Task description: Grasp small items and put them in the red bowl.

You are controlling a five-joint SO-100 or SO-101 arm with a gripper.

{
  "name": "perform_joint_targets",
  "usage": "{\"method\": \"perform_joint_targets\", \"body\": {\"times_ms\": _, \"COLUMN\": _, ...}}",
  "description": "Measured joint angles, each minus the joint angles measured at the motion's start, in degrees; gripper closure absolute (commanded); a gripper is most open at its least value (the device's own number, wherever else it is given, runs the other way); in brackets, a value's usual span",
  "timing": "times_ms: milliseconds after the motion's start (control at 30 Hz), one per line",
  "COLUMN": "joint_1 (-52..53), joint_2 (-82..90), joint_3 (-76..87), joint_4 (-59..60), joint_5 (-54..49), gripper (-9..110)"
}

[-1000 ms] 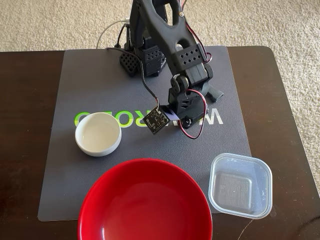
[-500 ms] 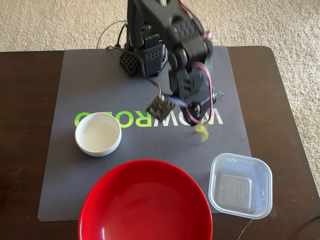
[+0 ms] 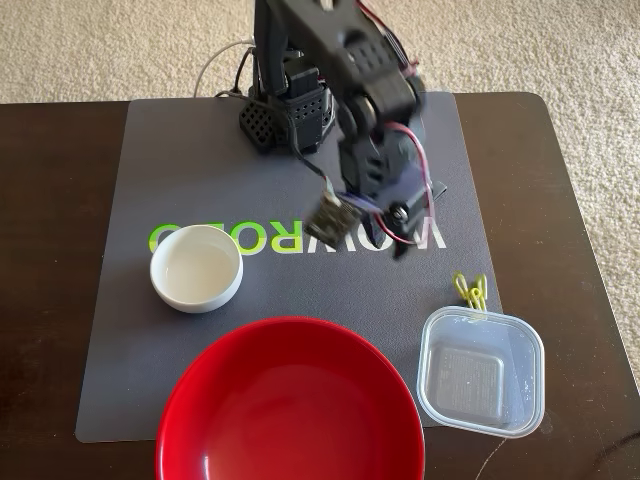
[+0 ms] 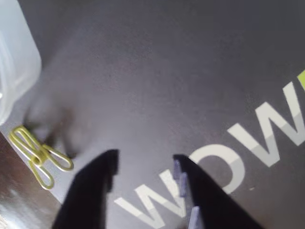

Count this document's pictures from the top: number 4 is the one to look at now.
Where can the gray mat with WOWROBO print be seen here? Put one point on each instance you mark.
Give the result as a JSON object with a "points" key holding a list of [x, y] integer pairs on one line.
{"points": [[155, 83]]}

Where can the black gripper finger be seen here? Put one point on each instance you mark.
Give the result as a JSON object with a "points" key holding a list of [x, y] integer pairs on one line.
{"points": [[212, 207], [88, 198]]}

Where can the clear square plastic container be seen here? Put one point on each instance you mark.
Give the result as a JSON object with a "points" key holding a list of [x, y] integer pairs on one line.
{"points": [[16, 59]]}

